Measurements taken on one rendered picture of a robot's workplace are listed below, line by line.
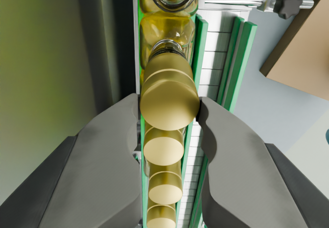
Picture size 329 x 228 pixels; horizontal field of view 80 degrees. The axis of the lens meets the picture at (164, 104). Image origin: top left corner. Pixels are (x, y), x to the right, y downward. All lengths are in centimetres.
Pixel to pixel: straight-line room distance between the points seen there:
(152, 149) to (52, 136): 12
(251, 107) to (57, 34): 58
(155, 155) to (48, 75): 14
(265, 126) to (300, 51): 28
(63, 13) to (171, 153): 20
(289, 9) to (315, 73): 37
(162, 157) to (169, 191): 5
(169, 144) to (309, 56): 52
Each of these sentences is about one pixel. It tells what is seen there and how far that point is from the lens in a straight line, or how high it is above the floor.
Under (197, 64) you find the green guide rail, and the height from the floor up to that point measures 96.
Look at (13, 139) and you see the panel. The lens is 20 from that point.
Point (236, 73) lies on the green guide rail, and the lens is 37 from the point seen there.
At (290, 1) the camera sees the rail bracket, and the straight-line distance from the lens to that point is 31.
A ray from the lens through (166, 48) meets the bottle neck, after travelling 16.
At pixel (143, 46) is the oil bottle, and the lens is 20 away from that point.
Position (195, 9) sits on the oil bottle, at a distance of 20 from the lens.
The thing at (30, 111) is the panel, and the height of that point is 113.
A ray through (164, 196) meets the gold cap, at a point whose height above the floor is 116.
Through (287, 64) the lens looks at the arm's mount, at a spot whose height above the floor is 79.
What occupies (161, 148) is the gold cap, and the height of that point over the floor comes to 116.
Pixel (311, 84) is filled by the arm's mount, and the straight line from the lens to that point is 67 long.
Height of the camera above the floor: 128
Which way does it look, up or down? 57 degrees down
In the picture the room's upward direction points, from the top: 179 degrees clockwise
